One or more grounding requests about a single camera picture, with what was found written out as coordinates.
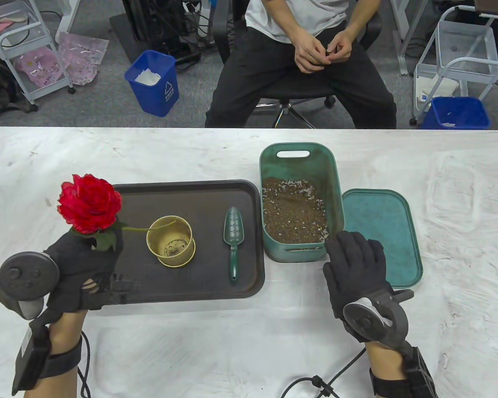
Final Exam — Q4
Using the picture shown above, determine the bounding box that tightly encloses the person's right hand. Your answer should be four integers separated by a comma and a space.
323, 231, 395, 320

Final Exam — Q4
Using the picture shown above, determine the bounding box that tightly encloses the person's left hand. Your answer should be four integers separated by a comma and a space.
44, 230, 124, 311

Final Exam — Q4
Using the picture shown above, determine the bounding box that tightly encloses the red artificial rose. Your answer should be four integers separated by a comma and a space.
57, 173, 177, 252

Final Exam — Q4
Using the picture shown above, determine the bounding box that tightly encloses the brown potting mix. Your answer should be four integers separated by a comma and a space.
261, 177, 329, 244

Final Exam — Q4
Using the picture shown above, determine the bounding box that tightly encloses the green plastic trowel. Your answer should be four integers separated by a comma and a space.
223, 207, 244, 284

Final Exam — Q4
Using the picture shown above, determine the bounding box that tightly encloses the person's left forearm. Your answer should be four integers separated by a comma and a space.
33, 309, 88, 398

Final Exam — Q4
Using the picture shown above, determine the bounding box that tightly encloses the green plastic bin lid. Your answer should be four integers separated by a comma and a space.
341, 189, 424, 289

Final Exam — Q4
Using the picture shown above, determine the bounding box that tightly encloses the grey handheld controller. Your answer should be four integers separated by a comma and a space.
342, 289, 415, 345
0, 252, 61, 320

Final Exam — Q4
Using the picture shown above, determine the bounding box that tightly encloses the yellow ribbed flower pot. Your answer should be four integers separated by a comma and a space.
146, 216, 196, 268

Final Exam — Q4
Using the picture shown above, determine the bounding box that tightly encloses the green plastic bin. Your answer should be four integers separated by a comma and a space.
259, 143, 345, 263

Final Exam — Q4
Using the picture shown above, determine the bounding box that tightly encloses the dark brown plastic tray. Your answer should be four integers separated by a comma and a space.
92, 180, 266, 305

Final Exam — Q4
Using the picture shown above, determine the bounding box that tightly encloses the black office chair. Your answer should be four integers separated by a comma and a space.
214, 0, 382, 129

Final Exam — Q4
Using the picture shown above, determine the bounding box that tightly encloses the blue waste bin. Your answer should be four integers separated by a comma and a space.
124, 50, 180, 118
421, 97, 491, 130

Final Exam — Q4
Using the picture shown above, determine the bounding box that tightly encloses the white crumpled paper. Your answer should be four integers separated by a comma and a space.
134, 69, 161, 86

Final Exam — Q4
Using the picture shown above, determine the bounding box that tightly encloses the pink plastic bag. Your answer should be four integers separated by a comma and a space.
16, 46, 63, 87
57, 32, 110, 86

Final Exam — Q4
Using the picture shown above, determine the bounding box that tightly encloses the black floor mat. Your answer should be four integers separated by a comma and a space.
109, 12, 200, 65

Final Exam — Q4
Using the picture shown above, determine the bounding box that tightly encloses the black computer tower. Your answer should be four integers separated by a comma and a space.
122, 0, 190, 45

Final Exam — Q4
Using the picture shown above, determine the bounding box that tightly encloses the black wrist strap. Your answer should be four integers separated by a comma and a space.
369, 346, 437, 398
12, 328, 83, 394

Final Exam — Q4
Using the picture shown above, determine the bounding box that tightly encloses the white wire cart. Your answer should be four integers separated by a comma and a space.
410, 6, 498, 126
0, 0, 75, 105

